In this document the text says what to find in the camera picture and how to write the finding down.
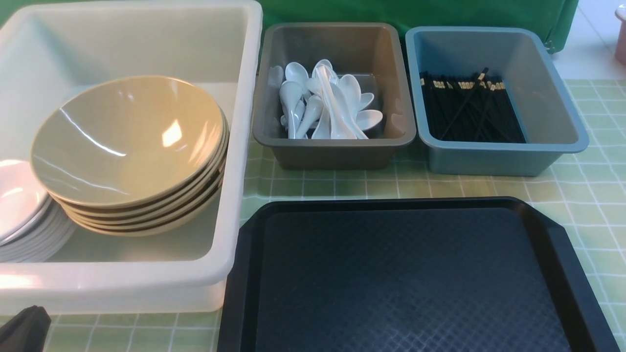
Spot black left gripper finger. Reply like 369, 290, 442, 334
0, 306, 51, 352

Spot tan noodle bowl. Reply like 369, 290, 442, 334
30, 74, 229, 208

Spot black chopstick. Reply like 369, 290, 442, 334
440, 67, 489, 140
474, 82, 497, 142

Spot white square dish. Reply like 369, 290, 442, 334
0, 196, 53, 246
0, 159, 50, 245

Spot white soup spoon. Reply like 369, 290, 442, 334
315, 65, 357, 140

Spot stack of white dishes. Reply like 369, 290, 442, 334
0, 205, 77, 263

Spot stack of tan bowls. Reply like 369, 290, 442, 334
49, 127, 229, 238

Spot large white plastic tub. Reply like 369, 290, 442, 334
0, 0, 263, 316

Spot black plastic tray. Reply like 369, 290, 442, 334
216, 197, 620, 352

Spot pile of white spoons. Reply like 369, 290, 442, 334
270, 59, 384, 140

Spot grey plastic bin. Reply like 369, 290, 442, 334
252, 22, 417, 170

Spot pile of black chopsticks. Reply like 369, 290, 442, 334
420, 71, 527, 143

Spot blue plastic bin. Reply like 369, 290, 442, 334
405, 26, 589, 176

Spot green checkered tablecloth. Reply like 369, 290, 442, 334
44, 79, 626, 352

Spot green fabric backdrop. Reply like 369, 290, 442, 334
0, 0, 580, 54

